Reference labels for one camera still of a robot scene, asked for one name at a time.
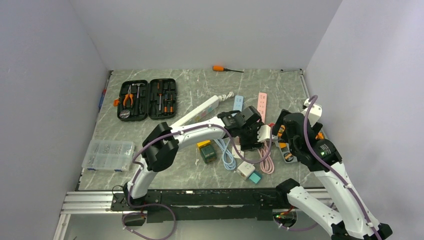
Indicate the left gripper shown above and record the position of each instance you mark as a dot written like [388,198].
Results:
[253,144]

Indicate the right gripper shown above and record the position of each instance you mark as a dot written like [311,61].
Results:
[278,122]

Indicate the grey tool tray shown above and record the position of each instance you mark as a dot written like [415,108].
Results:
[284,147]

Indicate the light blue power strip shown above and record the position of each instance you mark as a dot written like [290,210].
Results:
[238,103]

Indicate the pink power strip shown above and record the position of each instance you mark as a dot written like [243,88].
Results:
[262,105]

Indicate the white charger plug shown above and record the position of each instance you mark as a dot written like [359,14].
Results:
[237,153]

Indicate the white long power strip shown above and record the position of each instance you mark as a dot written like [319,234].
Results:
[202,110]

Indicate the white cube socket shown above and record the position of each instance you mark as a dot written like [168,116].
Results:
[245,170]

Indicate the dark green cube socket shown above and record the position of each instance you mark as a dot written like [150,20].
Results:
[208,154]

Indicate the yellow cube socket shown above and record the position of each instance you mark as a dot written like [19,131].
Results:
[203,144]

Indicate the teal plug adapter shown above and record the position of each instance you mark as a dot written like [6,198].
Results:
[255,177]

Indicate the black tool case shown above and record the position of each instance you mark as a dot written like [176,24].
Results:
[148,99]

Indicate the clear plastic screw box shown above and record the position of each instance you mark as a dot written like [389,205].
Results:
[108,155]

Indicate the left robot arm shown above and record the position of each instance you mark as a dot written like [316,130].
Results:
[161,146]

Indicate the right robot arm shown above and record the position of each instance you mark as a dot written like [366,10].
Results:
[352,220]

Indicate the black electrical tape roll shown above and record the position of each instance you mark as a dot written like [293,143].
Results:
[288,157]

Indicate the small black orange screwdriver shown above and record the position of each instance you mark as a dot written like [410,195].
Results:
[169,103]

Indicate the orange pliers in case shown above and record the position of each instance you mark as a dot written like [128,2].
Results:
[128,100]

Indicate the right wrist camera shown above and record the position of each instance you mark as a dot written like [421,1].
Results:
[314,114]

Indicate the orange handled screwdriver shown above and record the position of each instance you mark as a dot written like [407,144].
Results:
[218,68]

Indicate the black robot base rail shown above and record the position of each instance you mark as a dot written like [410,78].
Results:
[204,204]

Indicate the blue pen at wall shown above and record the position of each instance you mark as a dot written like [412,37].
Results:
[102,96]

